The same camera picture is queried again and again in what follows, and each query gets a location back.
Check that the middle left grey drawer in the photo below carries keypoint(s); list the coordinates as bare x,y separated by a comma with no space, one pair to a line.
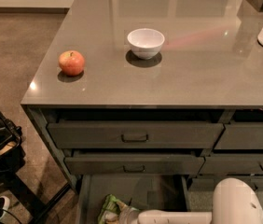
165,163

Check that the green rice chip bag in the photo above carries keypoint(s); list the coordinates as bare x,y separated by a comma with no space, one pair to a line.
110,212

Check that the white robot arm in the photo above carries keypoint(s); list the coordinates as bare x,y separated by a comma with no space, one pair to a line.
234,202

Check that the top left grey drawer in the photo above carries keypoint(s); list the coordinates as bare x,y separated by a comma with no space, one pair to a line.
134,134

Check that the grey counter cabinet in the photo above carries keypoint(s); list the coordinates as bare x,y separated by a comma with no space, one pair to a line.
209,69

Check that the top right grey drawer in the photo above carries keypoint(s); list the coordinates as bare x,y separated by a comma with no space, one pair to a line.
241,136

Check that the red apple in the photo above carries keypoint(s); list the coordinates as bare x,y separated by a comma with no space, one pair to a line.
71,63

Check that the open bottom left drawer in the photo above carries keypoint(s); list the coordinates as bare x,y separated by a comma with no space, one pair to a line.
163,192

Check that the white bowl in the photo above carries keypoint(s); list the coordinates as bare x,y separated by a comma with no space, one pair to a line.
145,43

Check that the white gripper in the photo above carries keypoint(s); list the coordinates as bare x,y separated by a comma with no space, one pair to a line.
128,216

